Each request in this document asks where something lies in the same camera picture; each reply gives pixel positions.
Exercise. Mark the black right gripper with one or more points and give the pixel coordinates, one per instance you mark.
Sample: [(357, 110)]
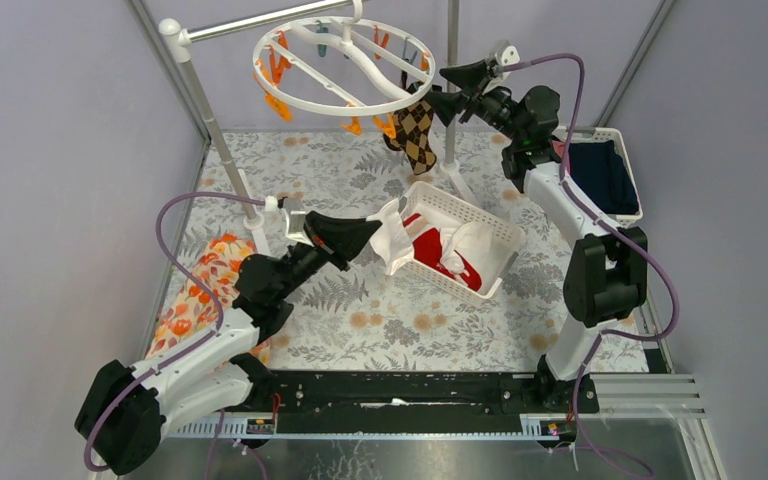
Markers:
[(470, 77)]

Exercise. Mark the white perforated sock basket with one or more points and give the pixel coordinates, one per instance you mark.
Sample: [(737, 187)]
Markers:
[(445, 210)]

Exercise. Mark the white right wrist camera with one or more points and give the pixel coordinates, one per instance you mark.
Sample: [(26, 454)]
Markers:
[(502, 55)]

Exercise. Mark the pink garment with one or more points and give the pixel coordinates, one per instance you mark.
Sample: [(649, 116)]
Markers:
[(560, 149)]

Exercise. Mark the orange right clip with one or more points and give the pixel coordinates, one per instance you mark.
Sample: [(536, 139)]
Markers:
[(353, 126)]

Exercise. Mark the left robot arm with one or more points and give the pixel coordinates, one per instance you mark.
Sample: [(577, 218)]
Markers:
[(130, 409)]

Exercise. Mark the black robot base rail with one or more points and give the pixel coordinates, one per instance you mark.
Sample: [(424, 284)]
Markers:
[(386, 402)]

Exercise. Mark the red snowflake sock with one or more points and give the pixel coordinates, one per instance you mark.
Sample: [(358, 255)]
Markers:
[(434, 247)]

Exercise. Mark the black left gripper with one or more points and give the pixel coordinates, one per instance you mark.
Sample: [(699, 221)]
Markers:
[(321, 244)]

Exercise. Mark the orange clip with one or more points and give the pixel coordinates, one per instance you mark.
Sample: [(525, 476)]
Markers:
[(353, 126), (386, 125), (279, 107)]

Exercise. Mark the white basket with clothes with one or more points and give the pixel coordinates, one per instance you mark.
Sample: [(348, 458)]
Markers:
[(590, 135)]

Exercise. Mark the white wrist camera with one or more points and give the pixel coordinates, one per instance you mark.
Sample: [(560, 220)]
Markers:
[(294, 215), (502, 55)]

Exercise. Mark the floral orange cloth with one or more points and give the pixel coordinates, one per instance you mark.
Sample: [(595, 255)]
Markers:
[(192, 309)]

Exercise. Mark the grey horizontal rack bar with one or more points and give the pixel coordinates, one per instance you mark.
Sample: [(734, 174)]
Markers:
[(189, 36)]

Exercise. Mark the white sock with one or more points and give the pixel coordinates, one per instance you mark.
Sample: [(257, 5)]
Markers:
[(467, 245), (391, 241)]

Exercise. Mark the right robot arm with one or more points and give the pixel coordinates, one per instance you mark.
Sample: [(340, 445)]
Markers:
[(607, 277)]

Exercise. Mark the white rack right foot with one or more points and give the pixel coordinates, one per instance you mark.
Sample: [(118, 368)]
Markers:
[(453, 173)]

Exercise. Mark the white round clip hanger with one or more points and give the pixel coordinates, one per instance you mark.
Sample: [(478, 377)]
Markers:
[(341, 63)]

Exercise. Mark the grey left rack pole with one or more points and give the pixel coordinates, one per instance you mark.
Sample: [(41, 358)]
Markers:
[(178, 44)]

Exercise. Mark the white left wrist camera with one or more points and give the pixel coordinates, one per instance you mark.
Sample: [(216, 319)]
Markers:
[(294, 215)]

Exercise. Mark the orange front left clip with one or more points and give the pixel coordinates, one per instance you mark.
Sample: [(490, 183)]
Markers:
[(279, 107)]

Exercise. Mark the floral grey tablecloth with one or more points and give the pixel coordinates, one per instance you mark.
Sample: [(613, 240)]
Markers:
[(362, 318)]

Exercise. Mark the navy garment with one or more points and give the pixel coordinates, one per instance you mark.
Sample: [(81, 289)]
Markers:
[(601, 174)]

